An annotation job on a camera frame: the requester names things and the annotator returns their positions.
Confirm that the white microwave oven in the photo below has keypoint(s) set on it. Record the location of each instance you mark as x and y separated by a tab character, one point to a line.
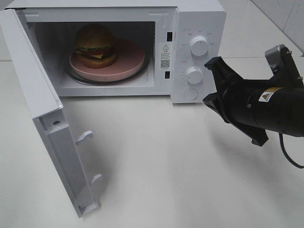
162	28

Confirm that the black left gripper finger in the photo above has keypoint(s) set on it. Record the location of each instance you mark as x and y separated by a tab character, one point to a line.
216	103

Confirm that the glass microwave turntable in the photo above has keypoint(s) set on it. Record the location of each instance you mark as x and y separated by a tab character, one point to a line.
73	75

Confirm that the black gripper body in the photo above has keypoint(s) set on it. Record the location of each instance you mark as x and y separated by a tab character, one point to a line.
279	109

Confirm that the burger with lettuce and cheese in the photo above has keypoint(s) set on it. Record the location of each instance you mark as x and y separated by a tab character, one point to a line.
95	46

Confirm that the round white door button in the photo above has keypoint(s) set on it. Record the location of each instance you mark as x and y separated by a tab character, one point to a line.
191	94

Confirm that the upper white power knob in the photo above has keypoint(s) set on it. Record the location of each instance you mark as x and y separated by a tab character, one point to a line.
199	45

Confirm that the white timer knob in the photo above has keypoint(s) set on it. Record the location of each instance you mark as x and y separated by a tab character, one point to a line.
194	75

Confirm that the pink round plate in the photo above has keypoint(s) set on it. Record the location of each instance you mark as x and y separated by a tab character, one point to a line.
122	61

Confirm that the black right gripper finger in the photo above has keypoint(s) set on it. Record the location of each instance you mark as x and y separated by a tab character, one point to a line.
225	78

